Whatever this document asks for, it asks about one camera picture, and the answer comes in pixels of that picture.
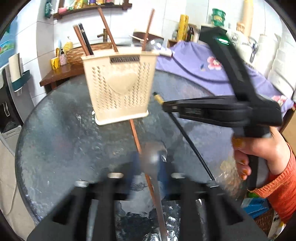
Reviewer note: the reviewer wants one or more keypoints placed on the right hand yellow nails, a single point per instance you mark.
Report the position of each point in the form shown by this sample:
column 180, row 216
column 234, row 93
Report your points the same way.
column 274, row 150

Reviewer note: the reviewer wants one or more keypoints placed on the yellow soap bottle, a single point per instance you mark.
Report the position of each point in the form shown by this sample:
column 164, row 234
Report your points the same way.
column 68, row 45

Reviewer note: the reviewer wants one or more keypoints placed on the yellow foil roll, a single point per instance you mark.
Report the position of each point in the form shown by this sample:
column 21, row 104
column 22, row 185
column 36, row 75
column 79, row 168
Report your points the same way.
column 182, row 28

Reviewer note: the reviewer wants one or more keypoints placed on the blue water jug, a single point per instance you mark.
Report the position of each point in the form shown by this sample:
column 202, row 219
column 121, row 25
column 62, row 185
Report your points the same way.
column 8, row 42

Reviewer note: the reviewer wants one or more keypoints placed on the round glass table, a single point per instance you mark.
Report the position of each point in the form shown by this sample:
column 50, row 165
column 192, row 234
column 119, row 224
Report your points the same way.
column 61, row 143

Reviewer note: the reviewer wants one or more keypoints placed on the black chopstick gold band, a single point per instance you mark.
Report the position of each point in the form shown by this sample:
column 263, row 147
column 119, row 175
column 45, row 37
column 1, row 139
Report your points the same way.
column 85, row 39

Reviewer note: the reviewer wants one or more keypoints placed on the water dispenser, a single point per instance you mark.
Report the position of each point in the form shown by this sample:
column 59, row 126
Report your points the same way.
column 11, row 122

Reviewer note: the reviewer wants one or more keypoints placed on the wooden framed wall shelf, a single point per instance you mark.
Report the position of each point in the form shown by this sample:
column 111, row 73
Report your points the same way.
column 61, row 12

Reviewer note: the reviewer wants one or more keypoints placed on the white paper roll stacks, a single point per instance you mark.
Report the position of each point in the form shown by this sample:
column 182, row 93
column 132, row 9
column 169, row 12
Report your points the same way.
column 278, row 52

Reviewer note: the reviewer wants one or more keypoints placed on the tall stack paper cups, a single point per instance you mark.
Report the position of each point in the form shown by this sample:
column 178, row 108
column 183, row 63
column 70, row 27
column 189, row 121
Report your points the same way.
column 245, row 25

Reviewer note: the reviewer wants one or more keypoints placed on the purple floral cloth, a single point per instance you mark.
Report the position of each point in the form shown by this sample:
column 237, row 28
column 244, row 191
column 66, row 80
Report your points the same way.
column 197, row 63

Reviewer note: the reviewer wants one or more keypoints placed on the woven pattern basin sink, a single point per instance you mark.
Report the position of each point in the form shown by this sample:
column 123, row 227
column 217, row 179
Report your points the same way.
column 74, row 55

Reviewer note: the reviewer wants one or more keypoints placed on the brown wooden chopstick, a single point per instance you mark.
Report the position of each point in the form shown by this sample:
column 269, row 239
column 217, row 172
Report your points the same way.
column 107, row 29
column 147, row 31
column 139, row 150
column 81, row 40

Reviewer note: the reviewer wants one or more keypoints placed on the brown white rice cooker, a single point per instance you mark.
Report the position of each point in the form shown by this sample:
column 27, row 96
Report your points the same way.
column 138, row 37

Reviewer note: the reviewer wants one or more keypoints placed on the orange knit sleeve forearm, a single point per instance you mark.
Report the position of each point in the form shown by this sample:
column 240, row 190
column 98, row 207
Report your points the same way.
column 280, row 191

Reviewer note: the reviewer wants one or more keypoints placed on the yellow mug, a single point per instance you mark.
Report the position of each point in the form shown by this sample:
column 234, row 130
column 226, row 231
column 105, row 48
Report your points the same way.
column 55, row 63

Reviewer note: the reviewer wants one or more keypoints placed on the steel spoon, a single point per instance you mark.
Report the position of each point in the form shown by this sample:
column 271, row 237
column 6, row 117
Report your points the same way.
column 149, row 156
column 154, row 44

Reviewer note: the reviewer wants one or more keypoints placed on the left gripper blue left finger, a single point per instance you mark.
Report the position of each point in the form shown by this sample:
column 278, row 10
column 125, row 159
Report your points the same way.
column 135, row 175

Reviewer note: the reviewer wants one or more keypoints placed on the bronze faucet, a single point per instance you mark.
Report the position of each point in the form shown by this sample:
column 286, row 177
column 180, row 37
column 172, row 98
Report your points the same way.
column 104, row 35

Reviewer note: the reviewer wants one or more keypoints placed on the stack of green bowls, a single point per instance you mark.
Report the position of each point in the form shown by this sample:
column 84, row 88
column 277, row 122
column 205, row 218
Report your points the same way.
column 218, row 17

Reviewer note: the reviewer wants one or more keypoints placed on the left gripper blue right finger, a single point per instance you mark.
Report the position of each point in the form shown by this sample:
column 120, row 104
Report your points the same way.
column 163, row 173

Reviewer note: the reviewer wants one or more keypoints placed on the wooden side table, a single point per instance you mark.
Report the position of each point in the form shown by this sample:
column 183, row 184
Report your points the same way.
column 58, row 76

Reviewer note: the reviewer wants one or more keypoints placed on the white thermos kettle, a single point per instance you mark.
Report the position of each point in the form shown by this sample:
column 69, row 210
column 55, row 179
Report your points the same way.
column 247, row 47

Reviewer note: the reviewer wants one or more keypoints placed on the beige perforated utensil holder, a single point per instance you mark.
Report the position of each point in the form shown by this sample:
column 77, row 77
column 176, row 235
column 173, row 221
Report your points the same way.
column 120, row 83

